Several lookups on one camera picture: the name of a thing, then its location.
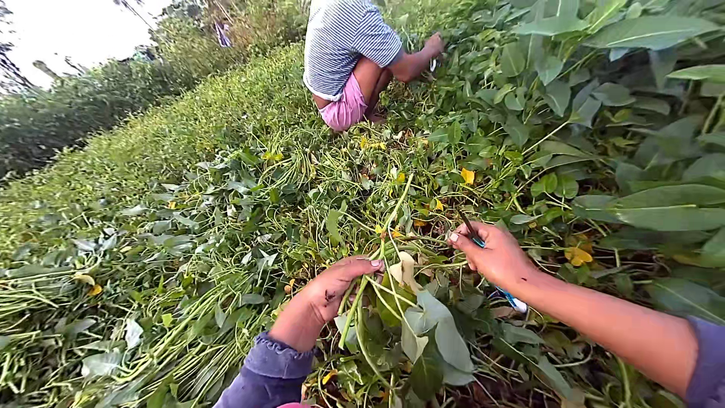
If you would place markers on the person's left fingers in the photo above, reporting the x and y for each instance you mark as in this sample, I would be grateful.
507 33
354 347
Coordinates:
353 294

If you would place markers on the tall broad-leaved green plants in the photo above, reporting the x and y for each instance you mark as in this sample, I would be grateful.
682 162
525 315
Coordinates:
662 209

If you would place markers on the person's right fingers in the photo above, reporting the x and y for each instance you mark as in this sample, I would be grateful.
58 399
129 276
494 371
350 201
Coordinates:
472 264

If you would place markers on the person's right hand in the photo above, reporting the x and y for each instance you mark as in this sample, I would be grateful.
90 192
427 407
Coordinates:
498 258

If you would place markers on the bunch of green leafy stems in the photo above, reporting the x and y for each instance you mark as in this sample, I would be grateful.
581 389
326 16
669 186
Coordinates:
447 334

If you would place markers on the person's left hand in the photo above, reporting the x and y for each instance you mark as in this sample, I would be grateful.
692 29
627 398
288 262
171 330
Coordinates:
317 292

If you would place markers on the pile of cut greens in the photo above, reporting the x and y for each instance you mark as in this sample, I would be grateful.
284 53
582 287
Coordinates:
175 340

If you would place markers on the field of low green plants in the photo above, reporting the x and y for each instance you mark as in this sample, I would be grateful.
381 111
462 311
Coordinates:
170 136

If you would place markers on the bare dark tree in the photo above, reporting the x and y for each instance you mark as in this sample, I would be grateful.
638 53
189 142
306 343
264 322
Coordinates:
10 68

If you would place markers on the dark green hedge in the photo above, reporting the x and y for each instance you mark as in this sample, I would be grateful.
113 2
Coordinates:
68 113

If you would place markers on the person's left thumb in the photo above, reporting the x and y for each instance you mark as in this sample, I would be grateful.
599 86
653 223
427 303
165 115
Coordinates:
357 266

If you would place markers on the purple hanging cloth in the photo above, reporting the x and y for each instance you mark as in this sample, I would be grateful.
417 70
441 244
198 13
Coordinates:
222 35

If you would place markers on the scattered yellow leaves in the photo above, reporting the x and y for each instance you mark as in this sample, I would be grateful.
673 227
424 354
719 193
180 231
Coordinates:
577 256

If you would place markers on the person's left forearm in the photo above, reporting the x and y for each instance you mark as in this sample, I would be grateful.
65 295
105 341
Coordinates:
272 362

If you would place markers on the person's right index finger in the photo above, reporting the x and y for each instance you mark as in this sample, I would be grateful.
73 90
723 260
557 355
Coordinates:
478 228

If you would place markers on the person's right thumb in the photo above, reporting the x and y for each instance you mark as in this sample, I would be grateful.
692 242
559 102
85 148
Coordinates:
465 245

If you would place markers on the person's right forearm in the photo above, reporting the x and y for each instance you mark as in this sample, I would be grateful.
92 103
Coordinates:
611 323

